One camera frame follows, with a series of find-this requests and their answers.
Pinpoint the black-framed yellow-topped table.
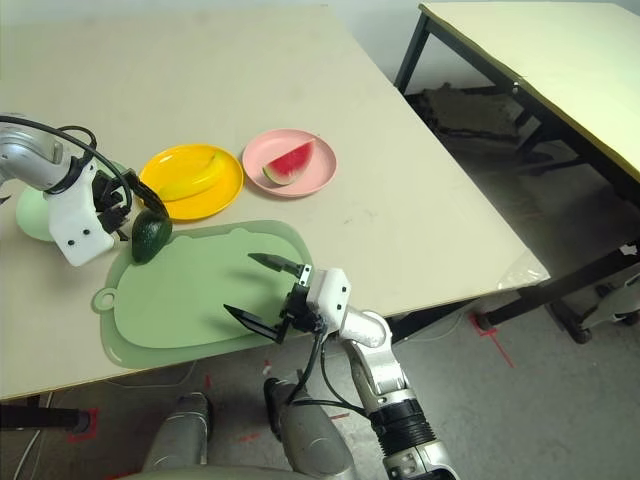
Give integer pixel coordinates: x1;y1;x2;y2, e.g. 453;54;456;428
393;2;640;211

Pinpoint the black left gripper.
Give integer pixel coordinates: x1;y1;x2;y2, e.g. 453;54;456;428
92;168;172;239

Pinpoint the yellow plastic plate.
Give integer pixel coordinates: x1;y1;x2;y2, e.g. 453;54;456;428
138;143;245;222

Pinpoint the red toy watermelon slice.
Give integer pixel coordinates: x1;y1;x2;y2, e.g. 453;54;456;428
262;138;316;187

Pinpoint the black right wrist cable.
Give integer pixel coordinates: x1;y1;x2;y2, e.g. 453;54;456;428
287;329;374;416

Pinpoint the grey white floor device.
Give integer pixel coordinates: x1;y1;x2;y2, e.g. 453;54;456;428
582;242;640;329

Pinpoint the light green plastic plate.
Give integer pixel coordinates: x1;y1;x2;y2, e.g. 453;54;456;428
15;159;129;244

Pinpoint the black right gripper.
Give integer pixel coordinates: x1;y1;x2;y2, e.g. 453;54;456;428
222;252;326;345

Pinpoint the grey left robot leg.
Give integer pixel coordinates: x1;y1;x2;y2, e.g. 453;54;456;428
142;391;214;474

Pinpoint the green cutting board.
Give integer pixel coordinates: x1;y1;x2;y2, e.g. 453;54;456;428
91;219;315;371

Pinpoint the clear plastic film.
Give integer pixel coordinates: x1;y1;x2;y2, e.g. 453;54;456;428
497;249;549;291

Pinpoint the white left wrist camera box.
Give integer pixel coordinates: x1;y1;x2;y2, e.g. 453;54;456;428
45;162;116;266

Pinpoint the yellow toy banana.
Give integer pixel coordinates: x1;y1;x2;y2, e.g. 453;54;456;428
154;151;227;202

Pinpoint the grey right robot leg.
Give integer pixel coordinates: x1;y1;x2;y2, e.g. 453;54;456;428
263;377;357;480

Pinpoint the grey robot leg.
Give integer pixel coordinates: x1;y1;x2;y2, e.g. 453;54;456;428
263;377;357;480
142;391;214;474

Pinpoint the pale robot torso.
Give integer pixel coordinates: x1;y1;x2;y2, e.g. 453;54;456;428
117;464;301;480

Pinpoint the white floor cable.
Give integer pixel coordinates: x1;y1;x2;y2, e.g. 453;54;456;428
12;394;54;480

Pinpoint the pink plastic plate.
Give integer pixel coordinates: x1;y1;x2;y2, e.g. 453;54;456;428
241;128;338;198

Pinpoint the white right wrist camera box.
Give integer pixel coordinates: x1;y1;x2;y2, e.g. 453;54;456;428
304;267;350;331

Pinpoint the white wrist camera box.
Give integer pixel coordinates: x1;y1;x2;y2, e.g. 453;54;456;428
45;162;116;266
304;267;350;331

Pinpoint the brown rough floor mat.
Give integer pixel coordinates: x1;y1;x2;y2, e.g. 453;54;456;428
404;84;531;139

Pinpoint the black table foot beam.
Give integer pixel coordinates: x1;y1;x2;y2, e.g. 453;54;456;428
0;402;94;432
379;244;640;346

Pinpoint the dark green toy avocado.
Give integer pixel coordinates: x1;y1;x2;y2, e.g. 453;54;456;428
130;208;174;265

